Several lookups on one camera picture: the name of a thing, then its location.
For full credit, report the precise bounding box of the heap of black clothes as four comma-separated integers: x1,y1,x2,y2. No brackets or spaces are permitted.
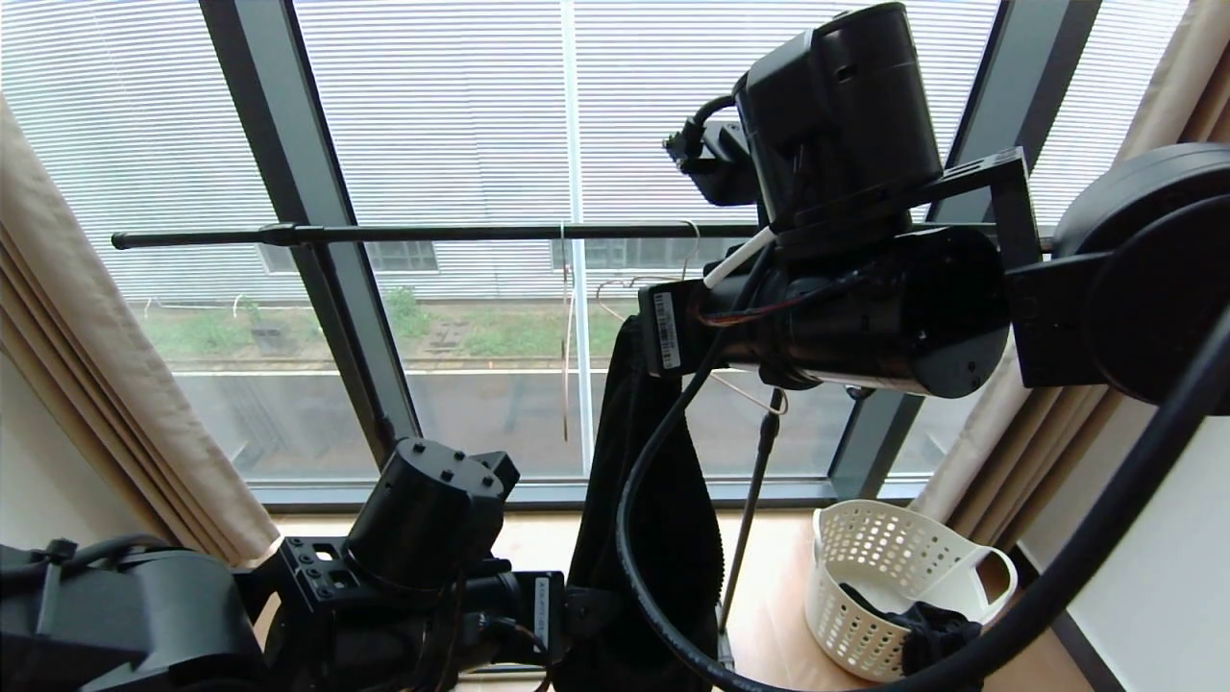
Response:
840,581,984,680

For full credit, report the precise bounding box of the white laundry basket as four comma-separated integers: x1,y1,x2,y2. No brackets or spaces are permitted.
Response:
804,499,1021,684

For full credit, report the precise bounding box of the window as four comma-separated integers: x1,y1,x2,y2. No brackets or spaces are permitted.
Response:
0,0,1193,511

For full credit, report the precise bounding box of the black garment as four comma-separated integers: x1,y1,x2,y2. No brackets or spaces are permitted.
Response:
553,311,727,692

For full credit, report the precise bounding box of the black clothes rack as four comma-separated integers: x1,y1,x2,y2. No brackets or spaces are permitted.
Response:
111,220,1054,664

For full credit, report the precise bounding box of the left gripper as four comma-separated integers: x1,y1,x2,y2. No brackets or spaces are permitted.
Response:
268,571,571,692

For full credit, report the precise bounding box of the pink clothes hanger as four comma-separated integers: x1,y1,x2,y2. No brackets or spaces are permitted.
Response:
595,218,790,417
559,222,578,444

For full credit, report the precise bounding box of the beige curtain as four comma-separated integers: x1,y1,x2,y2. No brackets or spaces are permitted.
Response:
907,0,1230,551
0,94,281,569

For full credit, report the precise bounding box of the black cable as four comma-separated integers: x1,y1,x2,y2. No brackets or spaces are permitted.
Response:
614,240,1230,692

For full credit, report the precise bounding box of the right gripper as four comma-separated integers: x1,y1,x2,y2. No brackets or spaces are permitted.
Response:
638,225,1013,401

